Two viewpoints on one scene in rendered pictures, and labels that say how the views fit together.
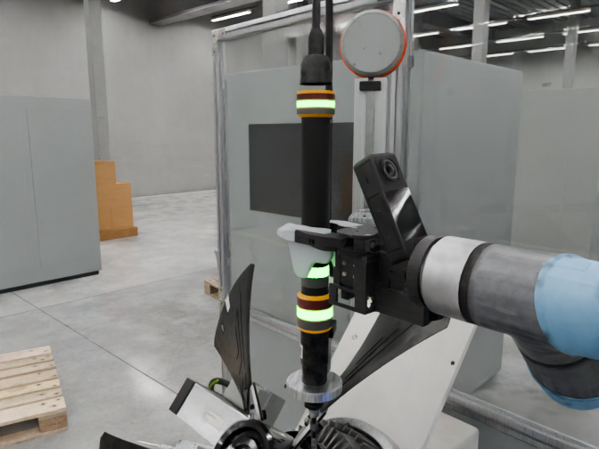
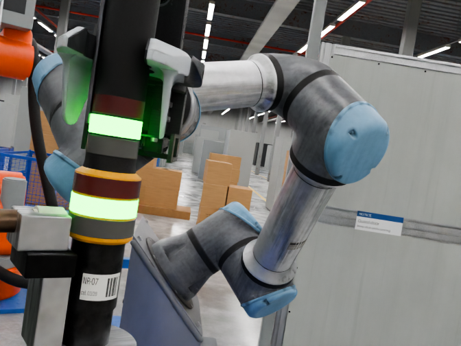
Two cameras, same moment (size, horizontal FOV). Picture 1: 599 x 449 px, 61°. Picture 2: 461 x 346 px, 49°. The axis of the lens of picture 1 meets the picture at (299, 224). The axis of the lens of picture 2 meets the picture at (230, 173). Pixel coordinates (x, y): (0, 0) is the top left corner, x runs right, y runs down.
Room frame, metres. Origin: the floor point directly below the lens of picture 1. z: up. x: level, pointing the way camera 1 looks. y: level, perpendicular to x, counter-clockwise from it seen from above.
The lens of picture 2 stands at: (0.80, 0.26, 1.51)
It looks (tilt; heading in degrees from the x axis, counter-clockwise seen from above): 3 degrees down; 221
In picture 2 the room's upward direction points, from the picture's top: 9 degrees clockwise
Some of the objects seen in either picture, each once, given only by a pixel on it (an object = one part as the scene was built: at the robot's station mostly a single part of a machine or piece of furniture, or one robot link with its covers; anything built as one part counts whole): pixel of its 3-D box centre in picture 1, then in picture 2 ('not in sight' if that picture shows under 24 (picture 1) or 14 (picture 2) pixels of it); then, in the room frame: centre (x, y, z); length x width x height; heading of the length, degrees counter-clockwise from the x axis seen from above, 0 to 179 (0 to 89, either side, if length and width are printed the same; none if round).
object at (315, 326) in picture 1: (315, 320); (101, 222); (0.60, -0.02, 1.44); 0.04 x 0.04 x 0.01
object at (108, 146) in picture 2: (315, 279); (112, 146); (0.60, -0.02, 1.49); 0.03 x 0.03 x 0.01
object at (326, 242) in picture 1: (332, 240); (172, 71); (0.55, -0.04, 1.55); 0.09 x 0.05 x 0.02; 52
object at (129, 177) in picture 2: (315, 309); (104, 203); (0.60, -0.02, 1.45); 0.04 x 0.04 x 0.05
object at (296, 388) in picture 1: (315, 349); (77, 286); (0.61, -0.02, 1.40); 0.09 x 0.07 x 0.10; 167
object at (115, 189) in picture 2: (315, 299); (107, 184); (0.60, -0.02, 1.47); 0.04 x 0.04 x 0.01
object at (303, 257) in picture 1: (301, 252); (162, 94); (0.58, 0.00, 1.53); 0.09 x 0.03 x 0.06; 52
